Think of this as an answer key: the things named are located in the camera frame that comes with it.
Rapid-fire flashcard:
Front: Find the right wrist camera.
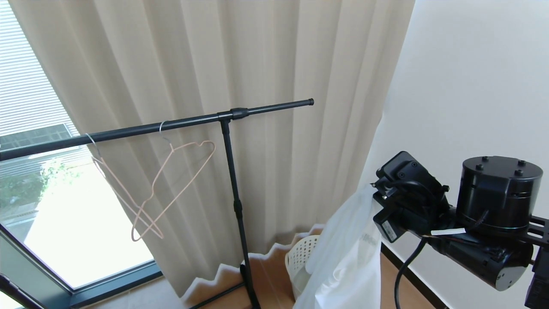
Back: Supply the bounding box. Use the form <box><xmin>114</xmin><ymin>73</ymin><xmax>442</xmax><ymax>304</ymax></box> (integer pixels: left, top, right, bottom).
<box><xmin>371</xmin><ymin>151</ymin><xmax>452</xmax><ymax>215</ymax></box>

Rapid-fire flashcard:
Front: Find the beige curtain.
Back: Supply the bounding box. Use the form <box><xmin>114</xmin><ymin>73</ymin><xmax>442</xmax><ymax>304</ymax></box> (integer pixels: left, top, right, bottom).
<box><xmin>9</xmin><ymin>0</ymin><xmax>416</xmax><ymax>297</ymax></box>

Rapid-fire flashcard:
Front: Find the black clothes rack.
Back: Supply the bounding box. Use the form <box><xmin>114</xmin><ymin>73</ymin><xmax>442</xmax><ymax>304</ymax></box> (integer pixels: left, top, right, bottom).
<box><xmin>0</xmin><ymin>98</ymin><xmax>314</xmax><ymax>309</ymax></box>

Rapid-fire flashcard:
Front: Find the pink clothes hanger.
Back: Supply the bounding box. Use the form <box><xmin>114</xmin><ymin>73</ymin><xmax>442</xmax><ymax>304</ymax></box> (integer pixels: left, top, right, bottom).
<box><xmin>131</xmin><ymin>121</ymin><xmax>216</xmax><ymax>242</ymax></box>
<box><xmin>85</xmin><ymin>133</ymin><xmax>165</xmax><ymax>240</ymax></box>

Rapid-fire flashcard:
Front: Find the white laundry basket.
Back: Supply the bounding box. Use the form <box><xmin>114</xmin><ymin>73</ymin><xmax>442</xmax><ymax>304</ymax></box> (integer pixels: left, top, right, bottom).
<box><xmin>285</xmin><ymin>234</ymin><xmax>322</xmax><ymax>301</ymax></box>

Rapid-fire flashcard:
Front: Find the window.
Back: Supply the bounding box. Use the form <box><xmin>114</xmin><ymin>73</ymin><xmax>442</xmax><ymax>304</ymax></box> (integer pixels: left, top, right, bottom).
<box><xmin>0</xmin><ymin>0</ymin><xmax>163</xmax><ymax>309</ymax></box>

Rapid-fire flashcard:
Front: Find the white printed t-shirt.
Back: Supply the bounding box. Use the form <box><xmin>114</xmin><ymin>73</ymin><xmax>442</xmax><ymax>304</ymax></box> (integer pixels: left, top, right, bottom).
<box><xmin>293</xmin><ymin>185</ymin><xmax>383</xmax><ymax>309</ymax></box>

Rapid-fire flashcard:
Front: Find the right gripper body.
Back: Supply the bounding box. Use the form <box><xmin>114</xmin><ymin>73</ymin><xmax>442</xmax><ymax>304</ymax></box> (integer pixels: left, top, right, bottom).
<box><xmin>372</xmin><ymin>205</ymin><xmax>536</xmax><ymax>291</ymax></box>

